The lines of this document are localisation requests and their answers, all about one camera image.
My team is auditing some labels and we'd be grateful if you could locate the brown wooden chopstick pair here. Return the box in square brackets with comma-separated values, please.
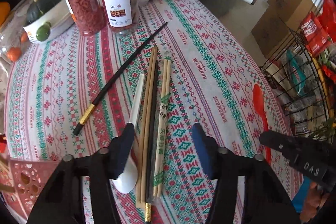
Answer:
[135, 47, 157, 210]

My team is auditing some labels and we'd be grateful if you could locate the disposable chopsticks panda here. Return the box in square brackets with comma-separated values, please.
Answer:
[153, 57, 171, 198]

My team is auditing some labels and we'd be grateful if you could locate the red plastic spoon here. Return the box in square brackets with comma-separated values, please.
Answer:
[252, 84, 272, 164]

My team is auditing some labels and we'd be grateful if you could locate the person's right hand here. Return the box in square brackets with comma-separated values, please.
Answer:
[299, 182, 330, 223]

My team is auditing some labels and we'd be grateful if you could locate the white plastic spoon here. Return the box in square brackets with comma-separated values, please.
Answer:
[112, 73, 145, 194]

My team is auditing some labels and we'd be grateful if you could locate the black chopstick gold band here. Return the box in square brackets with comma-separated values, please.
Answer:
[72, 22, 168, 136]

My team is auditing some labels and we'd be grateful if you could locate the patterned tablecloth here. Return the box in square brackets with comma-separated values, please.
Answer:
[3, 0, 302, 224]

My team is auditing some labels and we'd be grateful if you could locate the pink perforated utensil holder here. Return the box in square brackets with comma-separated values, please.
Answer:
[1, 156, 58, 221]

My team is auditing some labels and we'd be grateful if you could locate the green lime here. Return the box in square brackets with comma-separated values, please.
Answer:
[36, 22, 51, 42]

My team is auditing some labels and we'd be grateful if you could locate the small orange tangerine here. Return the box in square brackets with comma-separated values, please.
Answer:
[6, 47, 22, 62]

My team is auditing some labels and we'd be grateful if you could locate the white bowl with squash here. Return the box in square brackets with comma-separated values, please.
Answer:
[23, 0, 74, 44]

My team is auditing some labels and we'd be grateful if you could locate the cardboard box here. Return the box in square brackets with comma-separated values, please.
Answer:
[251, 0, 317, 58]

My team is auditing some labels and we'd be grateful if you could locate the dark green squash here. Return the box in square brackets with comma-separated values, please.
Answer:
[25, 0, 61, 26]

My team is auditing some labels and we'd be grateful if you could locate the large orange fruit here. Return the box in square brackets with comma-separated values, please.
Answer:
[0, 2, 11, 26]

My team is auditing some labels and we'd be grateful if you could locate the black wire rack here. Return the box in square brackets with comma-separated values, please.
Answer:
[258, 0, 336, 140]

